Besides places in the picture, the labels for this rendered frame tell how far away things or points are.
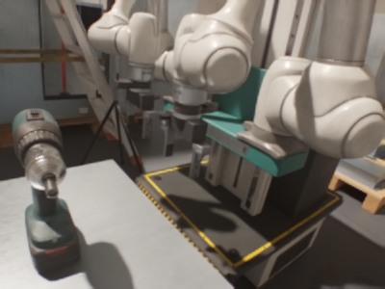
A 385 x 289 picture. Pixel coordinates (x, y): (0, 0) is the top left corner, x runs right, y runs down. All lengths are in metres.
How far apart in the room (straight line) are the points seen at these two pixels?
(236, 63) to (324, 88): 0.22
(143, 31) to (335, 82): 0.56
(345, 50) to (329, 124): 0.15
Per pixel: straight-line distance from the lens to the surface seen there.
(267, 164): 0.78
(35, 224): 0.46
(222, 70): 0.42
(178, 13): 6.59
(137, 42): 0.84
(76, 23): 1.69
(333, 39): 0.59
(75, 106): 2.52
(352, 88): 0.57
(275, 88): 0.73
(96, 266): 0.47
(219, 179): 1.30
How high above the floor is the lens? 1.01
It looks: 24 degrees down
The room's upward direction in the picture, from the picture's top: 9 degrees clockwise
